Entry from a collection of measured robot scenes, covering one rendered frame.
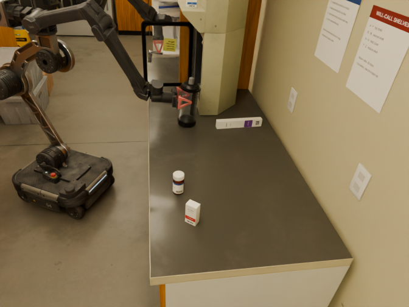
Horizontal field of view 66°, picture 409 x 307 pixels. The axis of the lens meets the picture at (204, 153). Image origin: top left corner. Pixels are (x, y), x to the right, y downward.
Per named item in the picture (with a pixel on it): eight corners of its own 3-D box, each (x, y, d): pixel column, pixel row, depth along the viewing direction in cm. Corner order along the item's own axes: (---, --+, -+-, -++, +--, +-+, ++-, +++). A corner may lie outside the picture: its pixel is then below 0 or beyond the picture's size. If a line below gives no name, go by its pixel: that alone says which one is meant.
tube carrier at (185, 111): (194, 116, 182) (199, 81, 169) (197, 127, 173) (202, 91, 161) (176, 116, 179) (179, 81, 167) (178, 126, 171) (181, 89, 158)
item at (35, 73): (48, 75, 368) (41, 47, 349) (33, 98, 320) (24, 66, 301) (9, 75, 362) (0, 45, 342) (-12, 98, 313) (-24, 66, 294)
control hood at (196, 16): (196, 17, 185) (196, -1, 179) (204, 33, 159) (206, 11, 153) (176, 17, 183) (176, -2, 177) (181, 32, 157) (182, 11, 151)
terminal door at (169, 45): (191, 86, 208) (193, 22, 184) (143, 86, 202) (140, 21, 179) (190, 85, 208) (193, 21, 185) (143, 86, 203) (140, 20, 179)
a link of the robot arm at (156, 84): (144, 86, 168) (137, 97, 164) (145, 70, 159) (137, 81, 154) (164, 94, 168) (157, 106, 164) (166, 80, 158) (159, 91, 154)
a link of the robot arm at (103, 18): (98, -8, 131) (85, 5, 126) (115, 22, 141) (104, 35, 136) (31, 8, 152) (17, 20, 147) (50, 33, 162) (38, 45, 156)
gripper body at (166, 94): (174, 88, 168) (160, 86, 167) (176, 96, 160) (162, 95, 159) (174, 98, 172) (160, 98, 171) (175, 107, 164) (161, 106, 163)
